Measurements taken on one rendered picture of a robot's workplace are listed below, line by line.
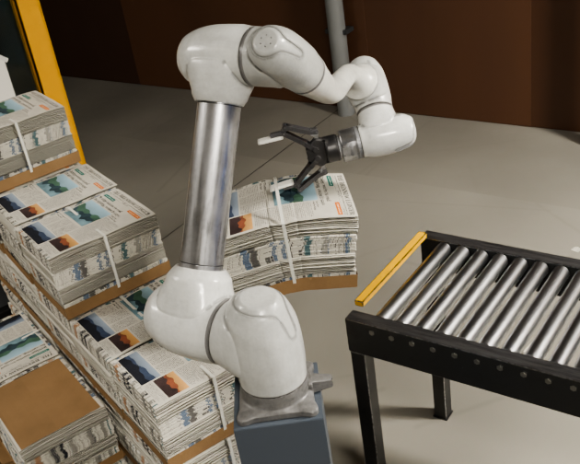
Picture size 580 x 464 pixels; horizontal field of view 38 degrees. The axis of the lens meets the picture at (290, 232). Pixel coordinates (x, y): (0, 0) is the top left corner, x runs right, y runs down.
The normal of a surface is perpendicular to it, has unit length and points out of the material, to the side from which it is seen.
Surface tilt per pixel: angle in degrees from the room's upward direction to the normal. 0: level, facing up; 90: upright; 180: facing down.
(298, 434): 90
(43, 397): 0
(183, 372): 1
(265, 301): 5
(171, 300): 58
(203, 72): 66
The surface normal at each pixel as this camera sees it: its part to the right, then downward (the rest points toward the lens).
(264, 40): -0.32, -0.18
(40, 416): -0.14, -0.86
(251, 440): 0.04, 0.49
